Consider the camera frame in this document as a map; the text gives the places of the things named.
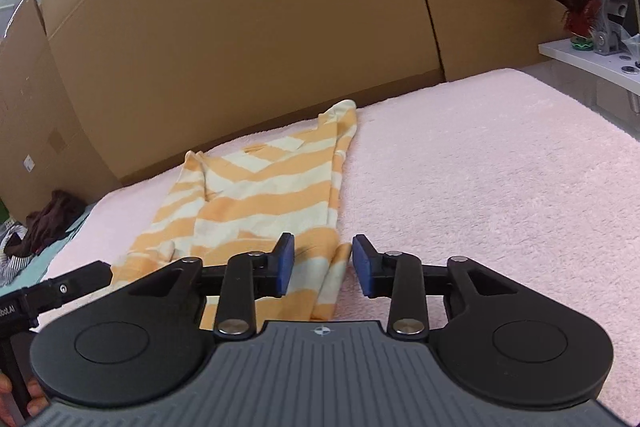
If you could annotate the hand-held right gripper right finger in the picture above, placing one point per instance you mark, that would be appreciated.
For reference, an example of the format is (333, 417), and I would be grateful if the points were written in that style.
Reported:
(362, 267)

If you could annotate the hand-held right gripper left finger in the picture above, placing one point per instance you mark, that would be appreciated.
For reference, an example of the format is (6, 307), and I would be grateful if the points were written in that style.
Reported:
(285, 267)

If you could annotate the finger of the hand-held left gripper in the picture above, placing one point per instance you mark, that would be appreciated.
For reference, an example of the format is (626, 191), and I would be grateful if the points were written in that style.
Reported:
(85, 282)

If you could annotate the orange white striped shirt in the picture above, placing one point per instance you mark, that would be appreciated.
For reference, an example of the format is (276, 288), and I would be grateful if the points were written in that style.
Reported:
(260, 197)

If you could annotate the person's left hand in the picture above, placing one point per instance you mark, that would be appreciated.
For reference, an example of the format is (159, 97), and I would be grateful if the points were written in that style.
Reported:
(39, 397)

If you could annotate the teal cloth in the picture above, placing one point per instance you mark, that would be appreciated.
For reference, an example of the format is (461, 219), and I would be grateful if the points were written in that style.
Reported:
(60, 252)

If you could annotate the black white striped cloth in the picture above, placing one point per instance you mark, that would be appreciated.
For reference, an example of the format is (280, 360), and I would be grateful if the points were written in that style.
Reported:
(12, 262)

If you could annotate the dark brown cloth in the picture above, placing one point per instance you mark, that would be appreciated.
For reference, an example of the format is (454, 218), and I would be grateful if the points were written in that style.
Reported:
(55, 219)

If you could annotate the small white sticker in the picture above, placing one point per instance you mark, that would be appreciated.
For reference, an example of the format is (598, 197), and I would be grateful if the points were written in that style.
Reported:
(30, 163)

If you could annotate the large cardboard box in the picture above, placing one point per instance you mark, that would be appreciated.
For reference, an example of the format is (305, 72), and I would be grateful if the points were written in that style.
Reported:
(225, 47)

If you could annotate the white table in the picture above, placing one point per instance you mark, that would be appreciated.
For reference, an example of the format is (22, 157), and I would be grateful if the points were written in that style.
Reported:
(600, 64)

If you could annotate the grey metal machine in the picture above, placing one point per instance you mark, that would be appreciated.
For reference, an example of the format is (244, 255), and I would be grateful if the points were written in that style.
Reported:
(612, 22)

